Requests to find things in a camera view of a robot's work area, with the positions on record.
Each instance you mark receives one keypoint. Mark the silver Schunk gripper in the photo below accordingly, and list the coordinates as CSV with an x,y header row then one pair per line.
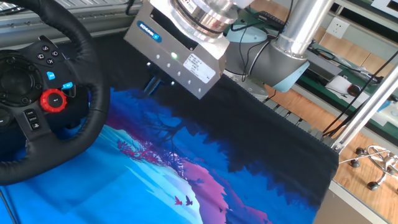
x,y
168,62

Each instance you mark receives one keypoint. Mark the black leather steering wheel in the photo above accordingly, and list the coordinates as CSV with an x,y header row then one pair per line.
x,y
93,93

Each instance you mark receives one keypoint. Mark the silver and light-blue robot arm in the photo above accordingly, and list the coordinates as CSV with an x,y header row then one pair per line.
x,y
295,31

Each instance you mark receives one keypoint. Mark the silver round force sensor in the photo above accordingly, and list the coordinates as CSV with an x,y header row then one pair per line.
x,y
205,15

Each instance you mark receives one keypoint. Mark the blue landscape print cloth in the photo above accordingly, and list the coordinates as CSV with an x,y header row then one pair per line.
x,y
248,140

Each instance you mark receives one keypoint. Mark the black remote control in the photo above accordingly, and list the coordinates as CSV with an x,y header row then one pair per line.
x,y
269,19

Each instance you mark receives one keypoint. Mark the green work table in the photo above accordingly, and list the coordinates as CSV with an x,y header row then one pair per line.
x,y
311,83

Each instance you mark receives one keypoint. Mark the grey flat box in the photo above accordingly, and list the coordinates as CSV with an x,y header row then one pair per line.
x,y
321,65

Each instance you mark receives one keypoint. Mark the white paper sheet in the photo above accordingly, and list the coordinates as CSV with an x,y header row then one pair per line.
x,y
337,85

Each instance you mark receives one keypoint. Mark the black and red mouse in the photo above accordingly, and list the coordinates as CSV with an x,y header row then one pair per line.
x,y
354,90

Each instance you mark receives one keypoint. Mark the chrome chair base with casters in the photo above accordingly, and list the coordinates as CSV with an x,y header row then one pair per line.
x,y
381,161

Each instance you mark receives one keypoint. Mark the white wall socket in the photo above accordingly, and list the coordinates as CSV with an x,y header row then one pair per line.
x,y
337,28

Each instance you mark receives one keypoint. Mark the aluminium frame post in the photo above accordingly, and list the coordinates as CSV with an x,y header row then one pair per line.
x,y
367,109

